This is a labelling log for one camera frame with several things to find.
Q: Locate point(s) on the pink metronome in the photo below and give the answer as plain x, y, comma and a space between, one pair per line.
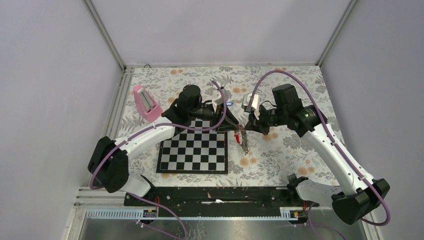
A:
146, 106

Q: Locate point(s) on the keyring with red fob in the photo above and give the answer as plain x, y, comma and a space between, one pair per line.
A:
241, 137

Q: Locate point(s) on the floral table mat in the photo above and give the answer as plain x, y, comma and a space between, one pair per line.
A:
271, 158

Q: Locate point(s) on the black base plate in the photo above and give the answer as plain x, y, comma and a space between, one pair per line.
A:
220, 202

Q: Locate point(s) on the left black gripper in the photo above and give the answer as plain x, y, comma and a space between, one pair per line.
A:
229, 123

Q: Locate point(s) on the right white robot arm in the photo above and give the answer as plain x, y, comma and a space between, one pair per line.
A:
358, 192

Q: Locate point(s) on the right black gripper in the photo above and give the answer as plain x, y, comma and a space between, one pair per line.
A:
253, 125

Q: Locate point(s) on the black white chessboard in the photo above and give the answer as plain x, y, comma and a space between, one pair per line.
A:
194, 152

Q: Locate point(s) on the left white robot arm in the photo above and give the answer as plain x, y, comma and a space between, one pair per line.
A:
109, 163

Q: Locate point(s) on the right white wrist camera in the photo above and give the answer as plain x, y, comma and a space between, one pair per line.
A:
251, 104

